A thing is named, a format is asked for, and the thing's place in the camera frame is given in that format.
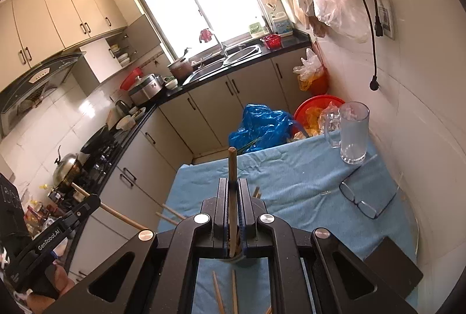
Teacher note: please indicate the white detergent jug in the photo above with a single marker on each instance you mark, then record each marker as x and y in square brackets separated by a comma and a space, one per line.
[282, 24]

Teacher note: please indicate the red plastic basin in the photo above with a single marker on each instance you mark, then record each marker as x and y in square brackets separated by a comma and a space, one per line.
[309, 110]

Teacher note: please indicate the black wok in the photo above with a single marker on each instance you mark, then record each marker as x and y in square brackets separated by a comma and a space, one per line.
[95, 141]

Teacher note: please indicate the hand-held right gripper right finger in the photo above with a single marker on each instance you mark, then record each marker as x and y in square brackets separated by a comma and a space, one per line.
[245, 219]

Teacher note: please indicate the group of condiment bottles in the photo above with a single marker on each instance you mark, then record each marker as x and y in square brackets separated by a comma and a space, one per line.
[36, 215]

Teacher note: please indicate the black smartphone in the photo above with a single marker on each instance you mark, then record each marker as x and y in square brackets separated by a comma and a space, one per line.
[397, 263]

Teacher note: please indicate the purple framed eyeglasses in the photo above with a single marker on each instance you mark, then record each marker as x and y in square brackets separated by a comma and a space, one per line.
[348, 191]

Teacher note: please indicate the blue plastic bag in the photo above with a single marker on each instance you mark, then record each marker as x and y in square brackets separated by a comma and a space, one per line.
[262, 128]

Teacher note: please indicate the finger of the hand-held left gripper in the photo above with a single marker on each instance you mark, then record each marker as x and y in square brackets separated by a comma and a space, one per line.
[85, 207]

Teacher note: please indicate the green potted plant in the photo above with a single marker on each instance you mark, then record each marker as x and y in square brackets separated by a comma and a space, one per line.
[256, 30]

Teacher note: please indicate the black kitchen countertop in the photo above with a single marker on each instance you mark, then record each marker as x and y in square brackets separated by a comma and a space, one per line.
[171, 93]

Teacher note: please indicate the clear glass mug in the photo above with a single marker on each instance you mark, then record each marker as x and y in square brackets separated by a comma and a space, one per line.
[353, 139]

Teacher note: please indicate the white wall box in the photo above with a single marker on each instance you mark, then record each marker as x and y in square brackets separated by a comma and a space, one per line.
[386, 15]

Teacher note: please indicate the steel electric kettle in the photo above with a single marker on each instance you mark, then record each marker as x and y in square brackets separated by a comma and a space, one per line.
[123, 109]

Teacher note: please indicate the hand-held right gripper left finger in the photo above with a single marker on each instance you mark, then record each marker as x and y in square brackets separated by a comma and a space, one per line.
[222, 219]

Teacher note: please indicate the black range hood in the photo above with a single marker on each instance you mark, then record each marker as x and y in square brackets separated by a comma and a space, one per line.
[36, 85]

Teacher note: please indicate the pink hanging cloth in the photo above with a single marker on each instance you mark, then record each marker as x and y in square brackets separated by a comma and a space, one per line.
[206, 35]

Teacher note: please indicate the black gas stove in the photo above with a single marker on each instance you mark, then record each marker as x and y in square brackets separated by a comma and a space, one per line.
[103, 161]

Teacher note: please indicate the beige upper cabinets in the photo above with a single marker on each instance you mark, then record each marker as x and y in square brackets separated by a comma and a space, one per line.
[47, 23]

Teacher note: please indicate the steel lidded pot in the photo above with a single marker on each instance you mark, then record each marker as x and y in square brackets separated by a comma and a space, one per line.
[67, 170]

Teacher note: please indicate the single wooden chopstick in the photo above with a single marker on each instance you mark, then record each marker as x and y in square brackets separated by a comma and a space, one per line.
[232, 168]
[120, 214]

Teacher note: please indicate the person's left hand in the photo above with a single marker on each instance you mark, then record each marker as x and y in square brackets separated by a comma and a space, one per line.
[63, 281]

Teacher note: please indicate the orange and white plastic bag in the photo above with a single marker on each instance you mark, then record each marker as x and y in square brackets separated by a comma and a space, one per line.
[311, 74]

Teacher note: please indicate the blue table cloth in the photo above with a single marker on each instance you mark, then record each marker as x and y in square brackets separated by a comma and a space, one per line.
[298, 183]

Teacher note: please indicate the small red basket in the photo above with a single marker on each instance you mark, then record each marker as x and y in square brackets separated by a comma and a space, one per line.
[271, 41]

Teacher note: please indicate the silver rice cooker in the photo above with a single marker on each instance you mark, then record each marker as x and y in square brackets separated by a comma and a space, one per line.
[145, 90]

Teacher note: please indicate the steel kitchen sink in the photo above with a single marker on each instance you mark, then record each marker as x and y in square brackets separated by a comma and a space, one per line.
[222, 63]

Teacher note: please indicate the white bowl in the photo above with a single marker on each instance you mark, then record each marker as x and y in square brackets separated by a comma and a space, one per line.
[171, 83]

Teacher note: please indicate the brown cooking pot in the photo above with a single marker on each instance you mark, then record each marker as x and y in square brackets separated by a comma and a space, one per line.
[181, 70]

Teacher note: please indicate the steel faucet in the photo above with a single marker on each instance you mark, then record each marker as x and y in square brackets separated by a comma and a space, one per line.
[221, 44]

